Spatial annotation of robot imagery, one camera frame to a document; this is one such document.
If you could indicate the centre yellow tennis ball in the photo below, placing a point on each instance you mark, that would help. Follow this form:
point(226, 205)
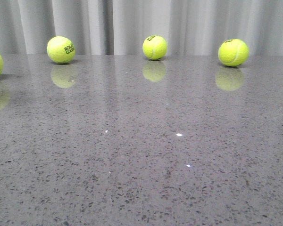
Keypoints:
point(154, 47)

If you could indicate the yellow tennis ball Roland Garros print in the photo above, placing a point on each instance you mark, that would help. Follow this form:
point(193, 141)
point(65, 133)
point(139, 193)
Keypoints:
point(60, 49)

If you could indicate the right yellow tennis ball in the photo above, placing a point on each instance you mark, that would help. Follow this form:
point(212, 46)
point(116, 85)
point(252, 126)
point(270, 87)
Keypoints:
point(233, 52)

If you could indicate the grey pleated curtain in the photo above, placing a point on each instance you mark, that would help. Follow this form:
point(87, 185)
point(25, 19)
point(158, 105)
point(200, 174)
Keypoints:
point(119, 27)

